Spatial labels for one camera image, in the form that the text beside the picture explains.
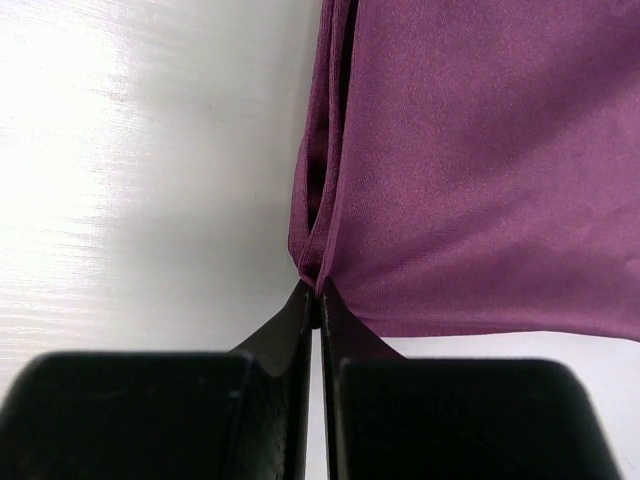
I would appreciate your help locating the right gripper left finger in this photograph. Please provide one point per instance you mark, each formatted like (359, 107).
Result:
(240, 414)

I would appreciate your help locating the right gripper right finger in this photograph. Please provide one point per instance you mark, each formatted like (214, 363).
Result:
(391, 417)

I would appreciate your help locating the purple satin napkin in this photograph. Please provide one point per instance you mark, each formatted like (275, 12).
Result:
(472, 167)

